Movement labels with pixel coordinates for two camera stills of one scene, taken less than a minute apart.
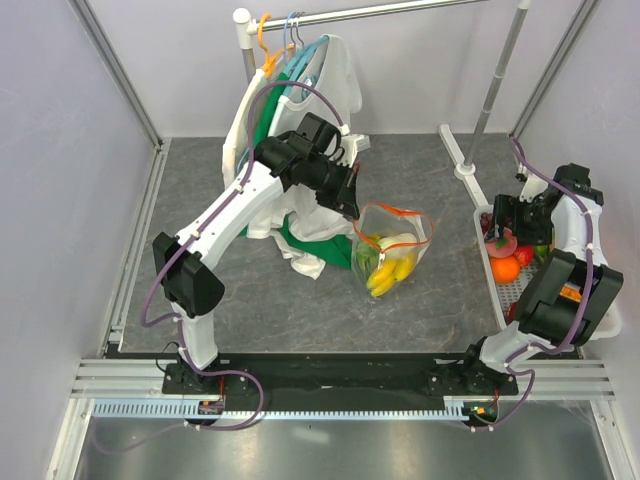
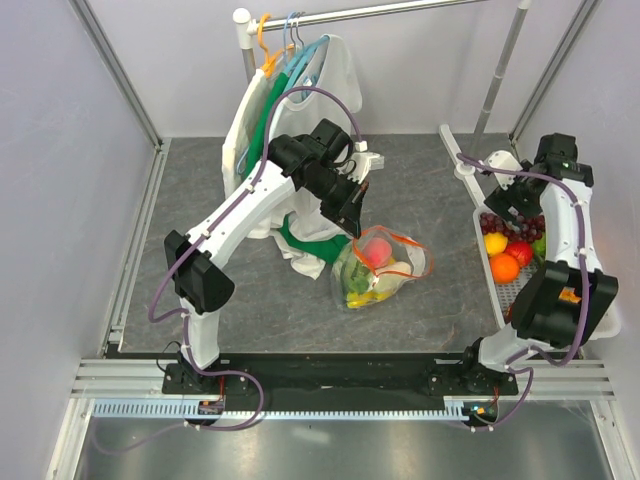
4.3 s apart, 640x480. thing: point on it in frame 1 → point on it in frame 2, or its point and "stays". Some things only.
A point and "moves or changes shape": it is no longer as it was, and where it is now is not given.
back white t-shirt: (237, 140) stays
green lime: (541, 250) stays
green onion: (367, 258) → (359, 278)
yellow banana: (392, 270) → (354, 299)
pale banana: (402, 243) → (388, 278)
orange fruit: (505, 269) stays
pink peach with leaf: (502, 247) → (376, 252)
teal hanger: (300, 60) stays
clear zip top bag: (388, 245) moves or changes shape
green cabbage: (367, 258) → (352, 276)
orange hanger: (268, 66) stays
